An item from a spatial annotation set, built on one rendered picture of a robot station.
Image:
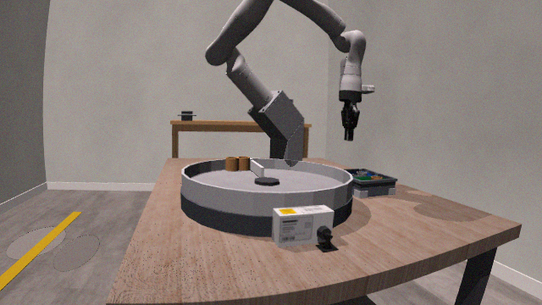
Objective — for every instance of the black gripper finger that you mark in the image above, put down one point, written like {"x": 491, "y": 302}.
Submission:
{"x": 354, "y": 119}
{"x": 343, "y": 116}

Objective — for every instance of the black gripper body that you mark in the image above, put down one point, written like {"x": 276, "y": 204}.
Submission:
{"x": 350, "y": 98}

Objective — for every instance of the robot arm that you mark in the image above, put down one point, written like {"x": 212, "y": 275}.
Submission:
{"x": 247, "y": 17}

